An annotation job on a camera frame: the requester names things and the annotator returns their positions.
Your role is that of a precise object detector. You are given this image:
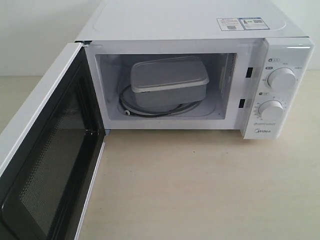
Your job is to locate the translucent plastic lidded container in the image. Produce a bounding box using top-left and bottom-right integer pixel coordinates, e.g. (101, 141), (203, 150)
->
(130, 56), (210, 108)

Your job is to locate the white microwave door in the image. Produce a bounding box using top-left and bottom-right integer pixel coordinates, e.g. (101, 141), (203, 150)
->
(0, 41), (105, 240)

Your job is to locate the glass turntable plate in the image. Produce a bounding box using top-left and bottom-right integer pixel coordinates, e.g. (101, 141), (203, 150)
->
(118, 85), (217, 119)

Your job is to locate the white Midea microwave oven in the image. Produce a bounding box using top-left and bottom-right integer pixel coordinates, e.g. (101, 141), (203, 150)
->
(75, 0), (315, 140)

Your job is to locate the white lower timer knob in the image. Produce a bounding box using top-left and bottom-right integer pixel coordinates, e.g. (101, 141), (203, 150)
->
(258, 100), (284, 121)

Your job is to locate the white upper power knob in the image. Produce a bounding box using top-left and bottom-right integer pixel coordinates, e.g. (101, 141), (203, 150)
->
(267, 67), (297, 92)

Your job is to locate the black roller ring under turntable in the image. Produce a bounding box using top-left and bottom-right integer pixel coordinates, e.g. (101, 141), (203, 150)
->
(119, 84), (198, 118)

